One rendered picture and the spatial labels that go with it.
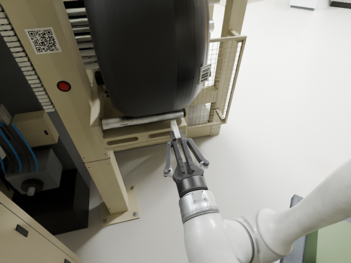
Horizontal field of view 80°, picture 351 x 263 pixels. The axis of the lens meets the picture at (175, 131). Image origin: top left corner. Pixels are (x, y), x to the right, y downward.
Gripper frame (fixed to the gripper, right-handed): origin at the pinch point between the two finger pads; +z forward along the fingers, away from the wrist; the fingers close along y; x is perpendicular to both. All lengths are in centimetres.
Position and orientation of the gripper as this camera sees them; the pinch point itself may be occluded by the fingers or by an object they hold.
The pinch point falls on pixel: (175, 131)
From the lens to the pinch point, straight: 64.0
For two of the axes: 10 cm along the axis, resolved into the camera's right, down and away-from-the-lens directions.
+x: -0.3, 6.0, 8.0
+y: -9.7, 1.7, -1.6
